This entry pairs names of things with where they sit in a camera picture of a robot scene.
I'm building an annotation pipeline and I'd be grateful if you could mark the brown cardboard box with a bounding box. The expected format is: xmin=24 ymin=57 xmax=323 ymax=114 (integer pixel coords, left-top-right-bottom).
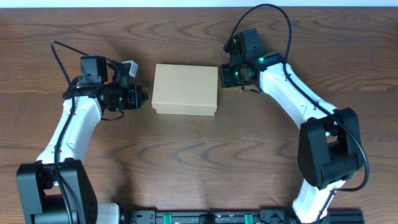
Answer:
xmin=152 ymin=63 xmax=218 ymax=116

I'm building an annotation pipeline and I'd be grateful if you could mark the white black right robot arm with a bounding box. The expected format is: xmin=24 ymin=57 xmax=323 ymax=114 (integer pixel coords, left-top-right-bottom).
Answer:
xmin=156 ymin=51 xmax=369 ymax=224

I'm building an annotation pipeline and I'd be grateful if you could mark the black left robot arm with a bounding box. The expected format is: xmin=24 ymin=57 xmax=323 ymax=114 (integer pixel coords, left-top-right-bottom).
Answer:
xmin=16 ymin=85 xmax=148 ymax=223

